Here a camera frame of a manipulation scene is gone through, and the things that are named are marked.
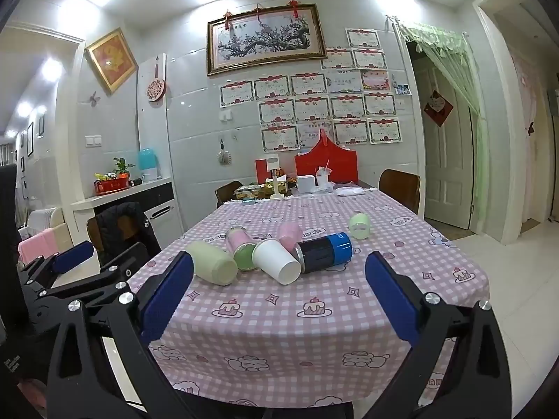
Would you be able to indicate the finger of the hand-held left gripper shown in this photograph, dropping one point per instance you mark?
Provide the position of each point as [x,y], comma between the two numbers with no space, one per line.
[73,255]
[126,259]

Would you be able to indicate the black jacket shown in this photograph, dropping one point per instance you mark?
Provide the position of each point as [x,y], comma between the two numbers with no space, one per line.
[124,227]

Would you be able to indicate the plain pink cup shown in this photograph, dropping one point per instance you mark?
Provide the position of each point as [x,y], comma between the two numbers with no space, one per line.
[289,233]

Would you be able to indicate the white square box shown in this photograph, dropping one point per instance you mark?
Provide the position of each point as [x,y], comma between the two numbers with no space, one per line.
[306,184]

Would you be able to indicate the white tissue pack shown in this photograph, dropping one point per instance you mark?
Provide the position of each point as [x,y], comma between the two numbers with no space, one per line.
[349,191]

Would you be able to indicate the red diamond door decoration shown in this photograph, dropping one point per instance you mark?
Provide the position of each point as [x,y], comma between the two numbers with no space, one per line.
[438,109]

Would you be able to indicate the pink cup with green rim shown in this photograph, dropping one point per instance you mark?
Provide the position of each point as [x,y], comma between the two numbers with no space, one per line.
[238,242]

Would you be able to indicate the blue white water dispenser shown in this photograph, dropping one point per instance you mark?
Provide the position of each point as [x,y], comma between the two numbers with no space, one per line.
[147,163]

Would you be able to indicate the wall of award certificates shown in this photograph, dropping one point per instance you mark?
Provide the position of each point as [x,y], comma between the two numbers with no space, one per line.
[311,109]

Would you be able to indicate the hanging wall hook ornament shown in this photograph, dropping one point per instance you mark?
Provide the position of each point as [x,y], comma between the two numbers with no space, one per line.
[224,156]

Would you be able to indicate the pale green cup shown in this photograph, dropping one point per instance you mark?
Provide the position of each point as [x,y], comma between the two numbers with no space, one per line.
[209,262]

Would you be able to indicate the red planter with plants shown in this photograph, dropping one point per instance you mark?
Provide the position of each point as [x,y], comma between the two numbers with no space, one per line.
[111,185]

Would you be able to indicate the pink towel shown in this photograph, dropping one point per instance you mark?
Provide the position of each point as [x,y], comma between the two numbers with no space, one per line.
[37,244]

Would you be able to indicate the white light switch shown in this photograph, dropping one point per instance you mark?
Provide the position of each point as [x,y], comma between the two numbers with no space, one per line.
[94,141]

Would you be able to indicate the green lace curtain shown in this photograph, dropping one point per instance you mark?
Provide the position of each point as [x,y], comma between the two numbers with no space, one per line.
[474,109]

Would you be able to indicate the red gift bag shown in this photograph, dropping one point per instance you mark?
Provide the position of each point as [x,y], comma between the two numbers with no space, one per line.
[340,163]

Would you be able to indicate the pink checked tablecloth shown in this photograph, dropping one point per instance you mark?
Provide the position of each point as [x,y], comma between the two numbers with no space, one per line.
[270,323]

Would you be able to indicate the red knot tassel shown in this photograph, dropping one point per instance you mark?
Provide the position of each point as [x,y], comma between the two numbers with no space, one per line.
[258,12]
[227,19]
[293,7]

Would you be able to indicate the clear plastic cup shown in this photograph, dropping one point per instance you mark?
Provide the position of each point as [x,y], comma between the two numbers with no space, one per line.
[323,181]

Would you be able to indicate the white desk lamp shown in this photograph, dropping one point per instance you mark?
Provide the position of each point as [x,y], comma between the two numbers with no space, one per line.
[276,170]

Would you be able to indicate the brown wooden chair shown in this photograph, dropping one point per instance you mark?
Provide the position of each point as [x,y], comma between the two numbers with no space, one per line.
[227,192]
[91,232]
[399,187]

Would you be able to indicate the framed plum blossom painting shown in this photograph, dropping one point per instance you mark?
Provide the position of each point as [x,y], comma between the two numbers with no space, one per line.
[266,39]

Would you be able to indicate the black wall picture frame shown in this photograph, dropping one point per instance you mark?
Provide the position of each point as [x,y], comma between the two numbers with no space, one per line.
[41,124]
[30,139]

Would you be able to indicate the white counter cabinet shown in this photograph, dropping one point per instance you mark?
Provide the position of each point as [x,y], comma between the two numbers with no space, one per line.
[163,209]

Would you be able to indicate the butterfly wall decoration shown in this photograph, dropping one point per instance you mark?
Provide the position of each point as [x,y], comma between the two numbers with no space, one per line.
[94,98]

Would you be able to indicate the grey wall box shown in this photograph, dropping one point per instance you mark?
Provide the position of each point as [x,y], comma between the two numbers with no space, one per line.
[553,102]

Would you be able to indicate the white wall socket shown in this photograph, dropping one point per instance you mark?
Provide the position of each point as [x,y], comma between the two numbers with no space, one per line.
[226,116]

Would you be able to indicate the food tray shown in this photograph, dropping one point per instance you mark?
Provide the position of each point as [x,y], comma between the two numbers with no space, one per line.
[249,193]

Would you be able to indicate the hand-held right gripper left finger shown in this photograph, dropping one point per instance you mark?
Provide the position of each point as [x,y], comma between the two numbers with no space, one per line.
[168,299]

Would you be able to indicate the beige sofa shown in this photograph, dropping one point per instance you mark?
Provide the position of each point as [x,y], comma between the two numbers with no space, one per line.
[56,222]

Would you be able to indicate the small light green cup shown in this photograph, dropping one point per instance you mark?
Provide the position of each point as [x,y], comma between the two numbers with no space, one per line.
[361,222]

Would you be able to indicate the small wall photo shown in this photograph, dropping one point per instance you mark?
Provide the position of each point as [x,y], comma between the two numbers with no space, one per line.
[402,89]

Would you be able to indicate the potted green plant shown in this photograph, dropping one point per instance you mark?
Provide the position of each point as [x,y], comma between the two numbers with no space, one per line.
[123,166]

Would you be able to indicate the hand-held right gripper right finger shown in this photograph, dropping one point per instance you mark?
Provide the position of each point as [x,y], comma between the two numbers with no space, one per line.
[391,299]

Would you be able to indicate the white paper cup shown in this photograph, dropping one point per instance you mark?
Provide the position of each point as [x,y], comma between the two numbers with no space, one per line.
[273,259]

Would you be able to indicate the black and blue cup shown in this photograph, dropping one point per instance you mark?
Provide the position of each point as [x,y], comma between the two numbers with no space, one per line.
[323,251]

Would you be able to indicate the gold framed red picture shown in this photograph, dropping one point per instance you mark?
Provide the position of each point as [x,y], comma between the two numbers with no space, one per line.
[112,61]

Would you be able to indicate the small red box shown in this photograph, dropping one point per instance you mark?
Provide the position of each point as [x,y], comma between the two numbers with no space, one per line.
[261,170]

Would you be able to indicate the round pink hanging ornament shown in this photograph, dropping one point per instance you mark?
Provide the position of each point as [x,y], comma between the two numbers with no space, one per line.
[156,89]

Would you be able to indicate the white panel door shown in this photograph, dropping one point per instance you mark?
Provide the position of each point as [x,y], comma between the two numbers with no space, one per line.
[450,170]

